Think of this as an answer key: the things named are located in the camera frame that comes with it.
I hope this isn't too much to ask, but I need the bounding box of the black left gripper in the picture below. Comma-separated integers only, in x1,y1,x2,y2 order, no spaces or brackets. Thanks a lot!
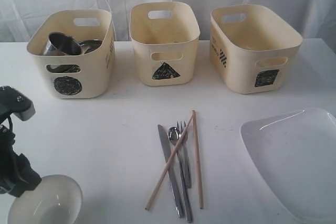
1,125,41,197

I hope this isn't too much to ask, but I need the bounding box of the white ceramic bowl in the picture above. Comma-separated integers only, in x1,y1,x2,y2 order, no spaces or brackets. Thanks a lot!
7,174,83,223

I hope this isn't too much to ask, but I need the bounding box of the steel mug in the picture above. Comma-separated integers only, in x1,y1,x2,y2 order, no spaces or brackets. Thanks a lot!
41,32,82,73

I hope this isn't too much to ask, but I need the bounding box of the steel bowl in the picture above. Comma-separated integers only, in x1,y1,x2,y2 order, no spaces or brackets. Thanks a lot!
79,39,102,55

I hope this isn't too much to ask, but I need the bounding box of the steel spoon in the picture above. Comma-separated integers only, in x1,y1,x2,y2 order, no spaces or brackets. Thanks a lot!
168,127,193,223

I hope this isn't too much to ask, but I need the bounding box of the steel fork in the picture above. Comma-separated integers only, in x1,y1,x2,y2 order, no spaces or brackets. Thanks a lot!
177,121,192,188

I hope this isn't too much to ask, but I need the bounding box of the slanted wooden chopstick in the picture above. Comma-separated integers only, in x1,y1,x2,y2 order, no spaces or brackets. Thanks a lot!
145,116,193,211

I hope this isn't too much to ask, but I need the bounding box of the cream bin with circle mark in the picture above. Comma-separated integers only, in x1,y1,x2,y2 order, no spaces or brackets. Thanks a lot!
27,9,115,99

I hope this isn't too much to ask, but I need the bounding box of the steel table knife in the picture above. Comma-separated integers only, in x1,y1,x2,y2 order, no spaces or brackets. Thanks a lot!
157,124,185,218

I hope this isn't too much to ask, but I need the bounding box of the cream bin with triangle mark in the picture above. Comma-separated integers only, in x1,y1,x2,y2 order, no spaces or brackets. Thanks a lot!
130,2,201,86

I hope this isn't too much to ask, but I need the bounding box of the cream bin with square mark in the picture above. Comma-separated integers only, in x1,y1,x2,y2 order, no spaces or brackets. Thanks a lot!
209,4,303,94

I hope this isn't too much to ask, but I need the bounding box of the white square plate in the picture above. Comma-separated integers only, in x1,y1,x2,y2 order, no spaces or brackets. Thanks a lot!
240,108,335,223

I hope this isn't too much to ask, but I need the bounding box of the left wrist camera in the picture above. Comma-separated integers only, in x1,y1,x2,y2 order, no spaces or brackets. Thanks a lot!
1,86,36,123

